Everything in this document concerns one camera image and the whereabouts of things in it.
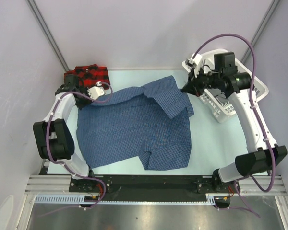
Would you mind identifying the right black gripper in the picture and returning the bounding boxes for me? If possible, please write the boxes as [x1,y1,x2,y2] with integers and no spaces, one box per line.
[181,65,223,97]

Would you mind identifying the blue checked shirt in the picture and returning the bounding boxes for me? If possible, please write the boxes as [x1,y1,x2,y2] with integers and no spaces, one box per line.
[76,76,194,171]

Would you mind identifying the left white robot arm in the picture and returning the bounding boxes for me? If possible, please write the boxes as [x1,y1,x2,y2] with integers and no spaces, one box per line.
[33,74,96,192]

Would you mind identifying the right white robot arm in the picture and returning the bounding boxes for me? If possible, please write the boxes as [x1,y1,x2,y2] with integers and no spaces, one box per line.
[182,49,288,192]

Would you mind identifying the grey shirt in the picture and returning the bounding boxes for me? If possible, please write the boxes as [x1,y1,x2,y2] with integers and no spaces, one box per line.
[214,92,230,107]

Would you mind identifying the red black plaid shirt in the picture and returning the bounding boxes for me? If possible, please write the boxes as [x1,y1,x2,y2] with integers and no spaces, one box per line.
[64,64,110,88]

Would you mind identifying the white plastic basket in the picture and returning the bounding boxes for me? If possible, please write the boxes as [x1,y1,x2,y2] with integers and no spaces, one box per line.
[181,48,269,123]

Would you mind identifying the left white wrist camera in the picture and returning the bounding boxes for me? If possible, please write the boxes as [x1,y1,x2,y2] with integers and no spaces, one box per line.
[87,81,105,100]

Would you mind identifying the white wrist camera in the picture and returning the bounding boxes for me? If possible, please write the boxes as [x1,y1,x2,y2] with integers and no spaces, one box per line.
[87,81,105,100]
[185,54,203,80]

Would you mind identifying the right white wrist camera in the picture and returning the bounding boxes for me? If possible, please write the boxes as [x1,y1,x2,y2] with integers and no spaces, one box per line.
[185,54,203,80]

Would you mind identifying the aluminium rail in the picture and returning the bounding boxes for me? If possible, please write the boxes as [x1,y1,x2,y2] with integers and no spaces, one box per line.
[24,175,288,195]

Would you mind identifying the white slotted cable duct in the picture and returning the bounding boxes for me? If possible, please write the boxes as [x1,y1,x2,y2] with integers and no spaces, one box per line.
[35,195,215,205]

